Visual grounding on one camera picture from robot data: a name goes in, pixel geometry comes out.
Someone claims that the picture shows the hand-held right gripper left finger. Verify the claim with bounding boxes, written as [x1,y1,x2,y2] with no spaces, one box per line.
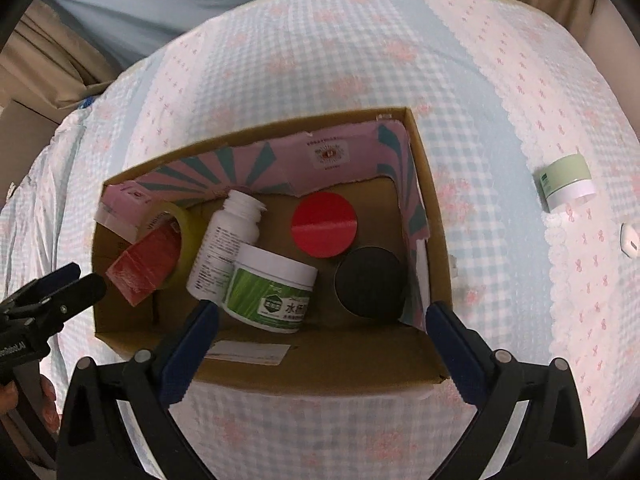
[55,299,236,480]

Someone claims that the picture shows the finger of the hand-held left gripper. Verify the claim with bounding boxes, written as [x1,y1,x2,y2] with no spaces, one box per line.
[27,272,108,333]
[0,262,82,313]

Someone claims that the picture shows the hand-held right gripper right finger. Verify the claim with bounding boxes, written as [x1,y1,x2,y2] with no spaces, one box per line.
[417,301,589,480]

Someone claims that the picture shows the small red box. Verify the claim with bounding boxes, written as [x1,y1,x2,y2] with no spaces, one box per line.
[106,225,182,307]

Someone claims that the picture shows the white jar with green label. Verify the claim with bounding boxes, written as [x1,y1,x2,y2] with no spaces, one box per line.
[220,244,319,335]

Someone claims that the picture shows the black round lid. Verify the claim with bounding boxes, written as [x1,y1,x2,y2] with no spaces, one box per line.
[334,246,408,320]

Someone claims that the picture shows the white pill bottle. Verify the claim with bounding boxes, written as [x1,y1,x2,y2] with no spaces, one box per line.
[186,190,267,306]

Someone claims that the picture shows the pink patterned cardboard box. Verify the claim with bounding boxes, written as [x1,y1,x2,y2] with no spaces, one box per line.
[91,106,453,397]

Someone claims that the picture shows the yellow tape roll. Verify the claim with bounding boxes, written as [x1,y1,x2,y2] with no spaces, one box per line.
[137,200,207,288]

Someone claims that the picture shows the red round lid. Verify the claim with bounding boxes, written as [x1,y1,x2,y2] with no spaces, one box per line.
[291,191,359,259]

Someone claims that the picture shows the small pale green jar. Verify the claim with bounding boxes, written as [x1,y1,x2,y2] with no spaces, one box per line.
[537,152,596,212]

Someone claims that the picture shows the person's left hand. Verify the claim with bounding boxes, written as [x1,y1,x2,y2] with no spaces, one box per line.
[0,375,60,435]

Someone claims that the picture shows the beige headboard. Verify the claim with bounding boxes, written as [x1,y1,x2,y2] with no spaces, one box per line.
[0,99,63,201]

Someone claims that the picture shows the small white device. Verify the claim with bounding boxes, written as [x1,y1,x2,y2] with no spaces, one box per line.
[620,222,640,256]

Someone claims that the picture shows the checked floral bed sheet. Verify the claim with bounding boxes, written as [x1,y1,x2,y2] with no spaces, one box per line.
[30,0,640,480]

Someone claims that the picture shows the light blue hanging cloth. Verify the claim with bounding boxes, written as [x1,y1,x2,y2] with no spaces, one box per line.
[37,0,453,68]

